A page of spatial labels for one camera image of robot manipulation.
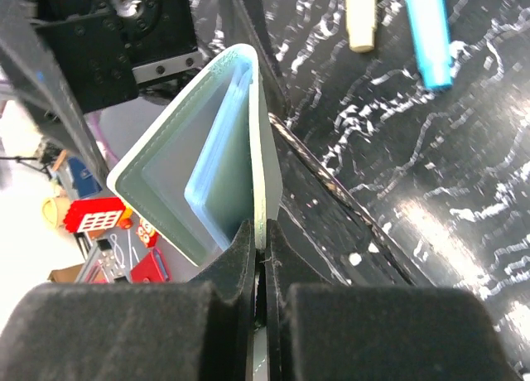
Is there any cream wooden handle tool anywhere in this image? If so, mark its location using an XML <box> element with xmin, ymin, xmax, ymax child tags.
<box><xmin>344</xmin><ymin>0</ymin><xmax>377</xmax><ymax>53</ymax></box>

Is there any grey-green card holder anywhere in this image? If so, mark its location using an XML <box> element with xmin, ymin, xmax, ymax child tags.
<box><xmin>107</xmin><ymin>44</ymin><xmax>282</xmax><ymax>354</ymax></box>

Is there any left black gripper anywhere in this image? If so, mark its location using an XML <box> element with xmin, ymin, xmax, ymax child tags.
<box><xmin>1</xmin><ymin>0</ymin><xmax>202</xmax><ymax>182</ymax></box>

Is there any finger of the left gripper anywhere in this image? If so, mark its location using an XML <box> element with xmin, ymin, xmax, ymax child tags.
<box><xmin>219</xmin><ymin>0</ymin><xmax>290</xmax><ymax>116</ymax></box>

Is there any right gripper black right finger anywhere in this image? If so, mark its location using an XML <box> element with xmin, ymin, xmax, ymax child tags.
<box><xmin>264</xmin><ymin>221</ymin><xmax>518</xmax><ymax>380</ymax></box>

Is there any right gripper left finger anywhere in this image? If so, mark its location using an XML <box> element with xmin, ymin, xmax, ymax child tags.
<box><xmin>1</xmin><ymin>222</ymin><xmax>256</xmax><ymax>380</ymax></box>

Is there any blue plastic marker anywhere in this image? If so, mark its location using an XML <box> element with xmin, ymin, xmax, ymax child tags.
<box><xmin>406</xmin><ymin>0</ymin><xmax>452</xmax><ymax>90</ymax></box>

